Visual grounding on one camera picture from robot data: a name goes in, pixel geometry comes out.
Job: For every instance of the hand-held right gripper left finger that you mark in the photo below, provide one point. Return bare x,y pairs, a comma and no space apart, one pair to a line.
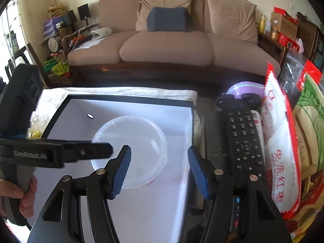
122,172

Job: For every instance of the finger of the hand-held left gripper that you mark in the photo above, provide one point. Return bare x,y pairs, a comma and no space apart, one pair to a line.
96,150

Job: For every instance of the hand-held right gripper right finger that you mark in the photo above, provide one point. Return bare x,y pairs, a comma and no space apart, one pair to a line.
198,174

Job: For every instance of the clear plastic tub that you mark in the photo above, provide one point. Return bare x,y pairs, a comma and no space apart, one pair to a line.
136,136

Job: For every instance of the black storage box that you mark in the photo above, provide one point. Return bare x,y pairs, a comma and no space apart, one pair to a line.
141,121

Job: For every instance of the person's left hand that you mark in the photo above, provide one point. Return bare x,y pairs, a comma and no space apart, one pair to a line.
30,200

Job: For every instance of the yellow packet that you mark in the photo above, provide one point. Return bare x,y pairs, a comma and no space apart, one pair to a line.
35,133

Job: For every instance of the green plastic basket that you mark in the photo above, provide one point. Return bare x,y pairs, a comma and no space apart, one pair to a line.
48,65

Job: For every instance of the dark wooden chair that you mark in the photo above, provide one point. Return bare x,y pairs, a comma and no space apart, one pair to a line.
33,55

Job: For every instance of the green plastic bag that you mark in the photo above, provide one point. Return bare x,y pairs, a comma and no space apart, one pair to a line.
60,68

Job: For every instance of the black remote control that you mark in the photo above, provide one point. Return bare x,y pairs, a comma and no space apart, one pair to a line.
240,136

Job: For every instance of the stack of purple tissue packs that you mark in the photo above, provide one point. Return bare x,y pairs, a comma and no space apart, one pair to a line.
52,26

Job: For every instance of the dark wooden side table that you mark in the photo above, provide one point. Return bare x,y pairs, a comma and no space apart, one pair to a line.
272,45
68,34

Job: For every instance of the white papers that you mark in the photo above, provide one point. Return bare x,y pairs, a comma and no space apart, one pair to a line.
88,43

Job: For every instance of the white red-edged bag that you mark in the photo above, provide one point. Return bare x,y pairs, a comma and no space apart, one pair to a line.
281,144

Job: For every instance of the beige woven bag pile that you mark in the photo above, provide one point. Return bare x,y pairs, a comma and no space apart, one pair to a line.
57,10

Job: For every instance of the purple round lid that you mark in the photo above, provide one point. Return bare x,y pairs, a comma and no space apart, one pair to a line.
243,87

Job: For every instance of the black speaker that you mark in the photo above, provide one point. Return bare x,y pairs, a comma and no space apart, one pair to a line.
83,12
72,16

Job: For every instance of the beige sofa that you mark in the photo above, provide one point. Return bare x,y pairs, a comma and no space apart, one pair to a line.
164,48

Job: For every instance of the green patterned bag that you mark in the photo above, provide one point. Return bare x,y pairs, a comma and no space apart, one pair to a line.
311,111

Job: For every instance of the clear plastic bag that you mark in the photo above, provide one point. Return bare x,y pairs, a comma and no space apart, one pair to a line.
293,65

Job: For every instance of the grey lumbar pillow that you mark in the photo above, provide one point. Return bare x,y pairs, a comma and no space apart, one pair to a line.
169,19

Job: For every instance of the red gift box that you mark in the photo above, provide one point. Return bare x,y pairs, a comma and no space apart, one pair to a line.
288,41

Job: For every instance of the yellow bottle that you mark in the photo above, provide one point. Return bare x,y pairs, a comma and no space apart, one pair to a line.
262,22

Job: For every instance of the brown cardboard box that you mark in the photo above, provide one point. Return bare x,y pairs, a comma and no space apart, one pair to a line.
284,22

